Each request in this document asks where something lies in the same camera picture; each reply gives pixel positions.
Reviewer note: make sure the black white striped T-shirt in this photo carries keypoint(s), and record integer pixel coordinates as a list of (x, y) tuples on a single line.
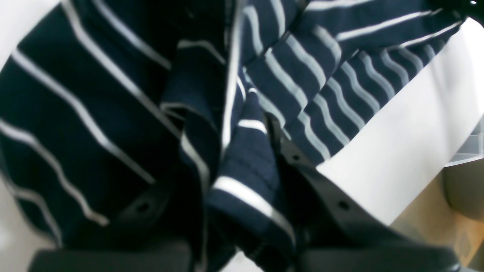
[(104, 98)]

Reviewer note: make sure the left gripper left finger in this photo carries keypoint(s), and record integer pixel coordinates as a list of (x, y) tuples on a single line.
[(139, 239)]

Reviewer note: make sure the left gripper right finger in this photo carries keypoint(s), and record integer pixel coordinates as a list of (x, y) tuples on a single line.
[(334, 233)]

